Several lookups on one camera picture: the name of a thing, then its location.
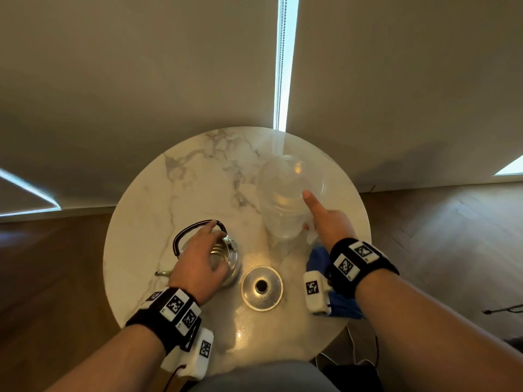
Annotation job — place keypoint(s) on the beige roller blind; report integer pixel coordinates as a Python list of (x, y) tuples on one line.
[(122, 85), (408, 77)]

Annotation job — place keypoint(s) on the person's right forearm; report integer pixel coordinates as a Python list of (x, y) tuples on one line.
[(429, 342)]

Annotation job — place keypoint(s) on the person's left hand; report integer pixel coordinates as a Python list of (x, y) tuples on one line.
[(194, 267)]

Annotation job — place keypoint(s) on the person's right thumb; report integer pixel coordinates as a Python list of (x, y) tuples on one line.
[(312, 204)]

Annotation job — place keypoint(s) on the grey trousers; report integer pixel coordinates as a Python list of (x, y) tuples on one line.
[(265, 379)]

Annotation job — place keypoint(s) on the black wristband with markers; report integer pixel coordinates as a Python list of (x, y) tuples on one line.
[(163, 322), (367, 265)]

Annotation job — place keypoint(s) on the black right wristband with markers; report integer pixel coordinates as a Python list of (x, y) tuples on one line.
[(367, 265)]

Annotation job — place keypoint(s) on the person's right hand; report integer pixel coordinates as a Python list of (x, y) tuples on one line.
[(333, 230)]

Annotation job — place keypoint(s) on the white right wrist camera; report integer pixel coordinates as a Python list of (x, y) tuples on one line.
[(316, 298)]

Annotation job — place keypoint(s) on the steel kettle lid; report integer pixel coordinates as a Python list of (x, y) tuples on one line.
[(261, 287)]

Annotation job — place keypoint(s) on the black left wristband with markers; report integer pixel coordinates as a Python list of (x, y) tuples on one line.
[(163, 322)]

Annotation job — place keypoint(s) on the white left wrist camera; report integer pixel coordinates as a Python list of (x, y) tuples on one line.
[(192, 359)]

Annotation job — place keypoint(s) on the person's left thumb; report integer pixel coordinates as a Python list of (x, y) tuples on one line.
[(219, 275)]

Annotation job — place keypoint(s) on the blue cloth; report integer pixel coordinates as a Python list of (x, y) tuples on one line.
[(347, 308)]

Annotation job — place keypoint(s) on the clear plastic pitcher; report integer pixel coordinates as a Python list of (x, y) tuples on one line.
[(282, 195)]

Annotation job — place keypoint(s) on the person's left forearm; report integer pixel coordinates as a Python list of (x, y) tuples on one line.
[(110, 363)]

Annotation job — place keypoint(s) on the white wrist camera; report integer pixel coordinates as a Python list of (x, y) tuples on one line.
[(316, 298), (192, 359)]

